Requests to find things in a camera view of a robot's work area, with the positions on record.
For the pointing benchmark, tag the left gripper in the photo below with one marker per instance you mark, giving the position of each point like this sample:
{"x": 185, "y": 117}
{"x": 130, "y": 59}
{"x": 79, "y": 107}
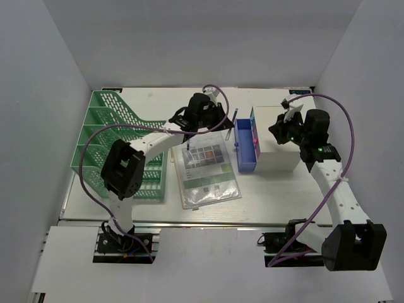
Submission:
{"x": 218, "y": 110}

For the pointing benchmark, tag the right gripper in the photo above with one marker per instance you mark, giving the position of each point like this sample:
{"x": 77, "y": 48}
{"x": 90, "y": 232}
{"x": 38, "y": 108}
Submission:
{"x": 279, "y": 129}

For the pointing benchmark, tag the pink drawer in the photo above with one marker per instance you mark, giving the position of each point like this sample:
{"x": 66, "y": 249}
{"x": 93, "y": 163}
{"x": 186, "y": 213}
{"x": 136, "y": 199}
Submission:
{"x": 255, "y": 140}

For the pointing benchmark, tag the dark blue drawer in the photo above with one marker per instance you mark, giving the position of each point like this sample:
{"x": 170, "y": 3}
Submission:
{"x": 244, "y": 146}

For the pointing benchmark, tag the clear plastic document pouch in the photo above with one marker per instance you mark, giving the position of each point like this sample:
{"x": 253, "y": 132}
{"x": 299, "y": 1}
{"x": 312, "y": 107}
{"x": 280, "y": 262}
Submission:
{"x": 205, "y": 173}

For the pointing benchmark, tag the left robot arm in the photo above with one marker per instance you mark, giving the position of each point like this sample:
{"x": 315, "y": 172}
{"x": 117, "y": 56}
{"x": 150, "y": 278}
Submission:
{"x": 124, "y": 167}

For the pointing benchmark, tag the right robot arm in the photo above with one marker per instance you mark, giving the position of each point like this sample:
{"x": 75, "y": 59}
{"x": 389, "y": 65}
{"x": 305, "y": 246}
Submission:
{"x": 355, "y": 242}

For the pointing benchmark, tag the xdof label sticker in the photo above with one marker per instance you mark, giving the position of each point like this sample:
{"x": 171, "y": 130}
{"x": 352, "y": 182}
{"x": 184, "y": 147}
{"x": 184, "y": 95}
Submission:
{"x": 299, "y": 92}

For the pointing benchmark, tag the green mesh file organizer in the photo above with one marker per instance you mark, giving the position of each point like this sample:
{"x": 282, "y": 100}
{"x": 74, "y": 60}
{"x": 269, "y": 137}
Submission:
{"x": 108, "y": 108}

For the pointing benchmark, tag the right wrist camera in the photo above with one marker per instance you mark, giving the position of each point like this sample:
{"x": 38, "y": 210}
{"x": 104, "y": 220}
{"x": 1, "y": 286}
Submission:
{"x": 292, "y": 104}

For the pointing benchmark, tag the metal table edge rail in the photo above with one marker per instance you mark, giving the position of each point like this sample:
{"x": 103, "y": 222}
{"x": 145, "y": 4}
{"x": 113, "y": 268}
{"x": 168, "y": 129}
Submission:
{"x": 207, "y": 224}

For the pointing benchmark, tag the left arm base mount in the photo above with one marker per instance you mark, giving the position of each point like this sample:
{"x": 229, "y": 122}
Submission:
{"x": 113, "y": 248}

